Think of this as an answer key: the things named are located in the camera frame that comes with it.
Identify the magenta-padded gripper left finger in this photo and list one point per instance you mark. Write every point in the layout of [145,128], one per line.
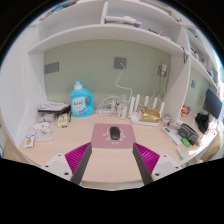
[78,156]

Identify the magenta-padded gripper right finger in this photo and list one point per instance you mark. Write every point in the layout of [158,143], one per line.
[146,157]

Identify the black computer mouse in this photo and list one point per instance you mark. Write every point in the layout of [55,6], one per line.
[114,133]

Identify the pink printed mouse pad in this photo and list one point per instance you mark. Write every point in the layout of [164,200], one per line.
[100,138]

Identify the white remote control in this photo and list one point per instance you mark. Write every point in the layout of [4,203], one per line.
[170,135]

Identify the white green-capped marker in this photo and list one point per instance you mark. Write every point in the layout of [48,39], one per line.
[180,154]

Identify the cream cardboard box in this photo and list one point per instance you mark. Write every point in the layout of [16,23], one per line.
[62,120]

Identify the black pen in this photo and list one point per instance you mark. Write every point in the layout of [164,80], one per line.
[70,117]

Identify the white router with antennas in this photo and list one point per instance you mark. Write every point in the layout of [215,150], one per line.
[135,118]

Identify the small metal cup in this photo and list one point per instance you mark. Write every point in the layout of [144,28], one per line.
[166,120]

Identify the gold snack bag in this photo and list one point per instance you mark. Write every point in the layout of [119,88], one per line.
[149,114]

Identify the clear plastic bag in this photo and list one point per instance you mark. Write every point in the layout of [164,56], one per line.
[43,130]

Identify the black zip pouch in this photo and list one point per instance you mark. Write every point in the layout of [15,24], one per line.
[188,133]

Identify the silver foil packet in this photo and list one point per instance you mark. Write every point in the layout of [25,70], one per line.
[46,118]

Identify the white sachet with yellow print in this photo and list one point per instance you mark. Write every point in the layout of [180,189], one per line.
[30,140]

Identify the white power strip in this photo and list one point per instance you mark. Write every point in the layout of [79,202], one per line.
[105,112]

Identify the blue detergent bottle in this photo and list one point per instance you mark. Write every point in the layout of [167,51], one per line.
[81,105]

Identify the small clear red-labelled bottle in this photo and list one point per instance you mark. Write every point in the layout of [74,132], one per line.
[122,111]

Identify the black bag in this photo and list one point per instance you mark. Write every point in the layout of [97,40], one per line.
[201,122]

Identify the black computer monitor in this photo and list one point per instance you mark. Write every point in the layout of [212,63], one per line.
[211,103]

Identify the white shelf unit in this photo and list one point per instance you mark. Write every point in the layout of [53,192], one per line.
[106,31]

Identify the white wall adapter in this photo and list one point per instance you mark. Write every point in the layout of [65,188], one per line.
[163,70]

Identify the grey blank wall plate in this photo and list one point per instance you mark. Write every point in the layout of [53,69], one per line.
[52,67]

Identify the grey wall socket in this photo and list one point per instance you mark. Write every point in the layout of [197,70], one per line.
[119,62]

